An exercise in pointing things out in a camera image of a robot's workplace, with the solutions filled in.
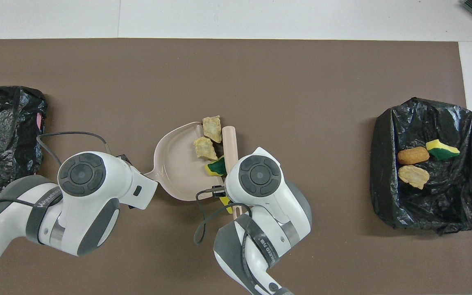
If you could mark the beige plastic dustpan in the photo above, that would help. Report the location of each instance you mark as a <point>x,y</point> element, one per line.
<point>176,164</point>

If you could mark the green yellow sponge piece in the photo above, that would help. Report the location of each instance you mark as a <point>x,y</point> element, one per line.
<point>217,167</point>

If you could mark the brown bread roll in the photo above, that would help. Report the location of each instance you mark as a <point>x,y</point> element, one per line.
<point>413,155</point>

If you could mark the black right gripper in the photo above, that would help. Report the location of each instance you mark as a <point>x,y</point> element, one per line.
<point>218,191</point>

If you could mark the beige sponge chunk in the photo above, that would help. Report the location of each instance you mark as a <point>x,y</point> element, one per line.
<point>413,176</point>
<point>212,128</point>
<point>205,148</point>

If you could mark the brown table mat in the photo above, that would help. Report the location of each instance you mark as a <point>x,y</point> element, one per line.
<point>342,254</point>

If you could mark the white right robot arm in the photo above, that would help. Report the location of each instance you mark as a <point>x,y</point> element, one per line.
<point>277,205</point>

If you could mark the yellow green sponge wedge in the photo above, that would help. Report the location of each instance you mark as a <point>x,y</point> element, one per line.
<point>443,149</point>

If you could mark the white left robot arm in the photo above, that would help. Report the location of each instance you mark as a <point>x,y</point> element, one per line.
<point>88,213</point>

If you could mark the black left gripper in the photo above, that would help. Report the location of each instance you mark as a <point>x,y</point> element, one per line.
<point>124,159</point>

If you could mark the beige hand brush black bristles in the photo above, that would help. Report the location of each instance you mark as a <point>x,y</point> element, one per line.
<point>230,143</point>

